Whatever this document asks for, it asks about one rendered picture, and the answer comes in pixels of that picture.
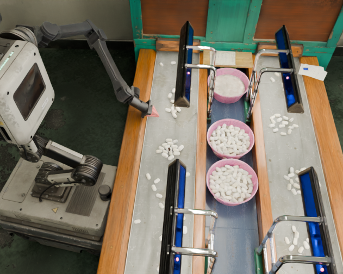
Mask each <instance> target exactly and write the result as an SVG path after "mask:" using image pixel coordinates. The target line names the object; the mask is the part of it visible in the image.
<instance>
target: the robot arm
mask: <svg viewBox="0 0 343 274"><path fill-rule="evenodd" d="M17 27H26V28H28V29H29V30H31V31H32V32H33V33H34V35H35V37H36V39H37V42H38V45H37V48H38V46H39V47H42V48H44V47H47V46H48V43H50V41H55V40H57V39H61V38H67V37H70V36H76V35H84V36H85V37H86V38H87V40H88V44H89V46H90V48H91V50H94V51H97V53H98V55H99V57H100V59H101V61H102V63H103V65H104V67H105V69H106V71H107V73H108V75H109V77H110V79H111V81H112V84H113V88H114V90H115V92H114V93H115V95H116V98H117V100H118V101H120V102H122V103H124V104H125V103H126V102H127V101H128V104H129V105H131V106H132V107H134V108H136V109H137V110H139V111H141V112H142V114H141V117H142V118H144V117H145V116H153V117H159V114H158V113H157V111H156V109H155V107H154V106H153V105H151V100H150V99H149V100H148V101H147V102H146V103H145V102H144V101H142V100H140V99H139V97H140V89H139V88H137V87H134V86H131V87H129V86H128V85H127V83H126V82H125V81H124V80H123V78H122V76H121V75H120V73H119V71H118V69H117V67H116V65H115V63H114V61H113V59H112V57H111V55H110V53H109V51H108V49H107V46H106V42H105V40H107V37H106V35H105V33H104V31H103V30H102V29H98V28H97V27H96V26H95V25H94V24H93V23H92V22H91V21H90V20H89V19H87V20H86V21H84V22H81V23H74V24H66V25H60V26H58V25H57V24H52V23H50V22H48V21H45V22H44V23H42V24H41V26H38V25H37V26H30V25H26V24H17V25H16V28H17ZM91 31H92V32H91ZM38 50H39V48H38ZM150 105H151V106H150Z"/></svg>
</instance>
